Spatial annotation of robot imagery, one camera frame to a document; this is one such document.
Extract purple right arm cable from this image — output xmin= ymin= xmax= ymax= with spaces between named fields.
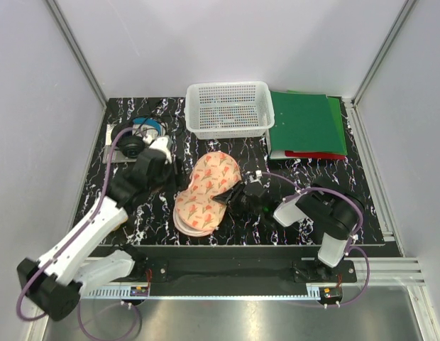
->
xmin=258 ymin=171 xmax=370 ymax=306

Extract green flat folder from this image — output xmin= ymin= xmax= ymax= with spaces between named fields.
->
xmin=327 ymin=97 xmax=343 ymax=132

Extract floral pink laundry bag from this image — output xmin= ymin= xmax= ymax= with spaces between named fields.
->
xmin=173 ymin=151 xmax=241 ymax=237

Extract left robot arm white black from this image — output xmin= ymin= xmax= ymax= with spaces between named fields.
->
xmin=15 ymin=147 xmax=185 ymax=322

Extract white slotted cable duct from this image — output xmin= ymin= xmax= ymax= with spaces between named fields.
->
xmin=84 ymin=280 xmax=320 ymax=300

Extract red folder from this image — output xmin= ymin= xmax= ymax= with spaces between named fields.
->
xmin=284 ymin=151 xmax=346 ymax=160

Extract aluminium frame rail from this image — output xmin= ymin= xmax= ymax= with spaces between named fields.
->
xmin=43 ymin=0 xmax=108 ymax=108

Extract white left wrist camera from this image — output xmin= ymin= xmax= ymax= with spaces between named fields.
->
xmin=143 ymin=135 xmax=172 ymax=163

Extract white plastic mesh basket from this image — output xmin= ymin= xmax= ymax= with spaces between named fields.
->
xmin=185 ymin=81 xmax=275 ymax=139

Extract grey booklet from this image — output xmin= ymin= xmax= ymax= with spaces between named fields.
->
xmin=101 ymin=122 xmax=136 ymax=165

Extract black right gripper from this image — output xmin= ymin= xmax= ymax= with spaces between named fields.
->
xmin=213 ymin=180 xmax=263 ymax=217

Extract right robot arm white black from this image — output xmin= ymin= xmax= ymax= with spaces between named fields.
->
xmin=213 ymin=179 xmax=365 ymax=282

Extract black blue headphones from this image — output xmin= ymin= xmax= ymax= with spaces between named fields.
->
xmin=111 ymin=115 xmax=168 ymax=159

